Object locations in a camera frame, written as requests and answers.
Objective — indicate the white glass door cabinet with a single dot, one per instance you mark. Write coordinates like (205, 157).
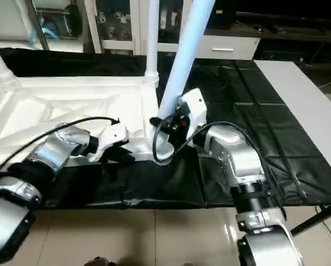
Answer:
(121, 25)

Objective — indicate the black work mat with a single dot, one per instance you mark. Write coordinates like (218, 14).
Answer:
(248, 133)

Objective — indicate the white drawer cabinet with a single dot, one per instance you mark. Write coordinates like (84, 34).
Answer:
(298, 19)

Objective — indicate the white plastic table top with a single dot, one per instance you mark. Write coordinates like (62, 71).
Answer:
(55, 105)

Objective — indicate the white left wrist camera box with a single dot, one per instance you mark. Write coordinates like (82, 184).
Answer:
(113, 139)

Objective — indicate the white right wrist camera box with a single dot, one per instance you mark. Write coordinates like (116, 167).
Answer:
(192, 113)

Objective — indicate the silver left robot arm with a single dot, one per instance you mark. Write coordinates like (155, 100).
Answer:
(38, 166)

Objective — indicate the white plastic table leg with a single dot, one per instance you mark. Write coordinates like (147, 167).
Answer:
(0, 64)
(152, 39)
(185, 61)

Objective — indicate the white drawer unit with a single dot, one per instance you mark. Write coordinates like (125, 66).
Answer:
(226, 50)

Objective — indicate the black metal stand leg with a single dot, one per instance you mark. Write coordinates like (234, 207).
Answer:
(317, 219)

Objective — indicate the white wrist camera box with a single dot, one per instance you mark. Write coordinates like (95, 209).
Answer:
(113, 139)
(192, 113)

